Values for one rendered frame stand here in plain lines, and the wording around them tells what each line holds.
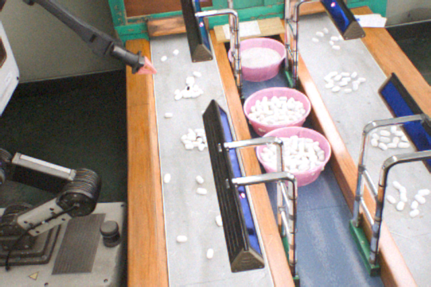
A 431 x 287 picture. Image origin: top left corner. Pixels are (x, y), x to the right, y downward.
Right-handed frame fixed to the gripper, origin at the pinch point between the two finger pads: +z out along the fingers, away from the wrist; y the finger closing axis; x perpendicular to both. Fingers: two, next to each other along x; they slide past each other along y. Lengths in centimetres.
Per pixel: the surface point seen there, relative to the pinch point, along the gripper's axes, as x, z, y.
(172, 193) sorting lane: 9, 11, -62
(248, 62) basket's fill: -16.5, 40.7, 20.4
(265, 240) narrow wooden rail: -11, 32, -90
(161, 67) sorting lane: 8.5, 9.1, 25.2
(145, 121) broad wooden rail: 11.9, 2.1, -20.2
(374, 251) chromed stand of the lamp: -30, 55, -100
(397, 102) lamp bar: -63, 45, -72
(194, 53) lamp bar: -27.0, 0.4, -26.7
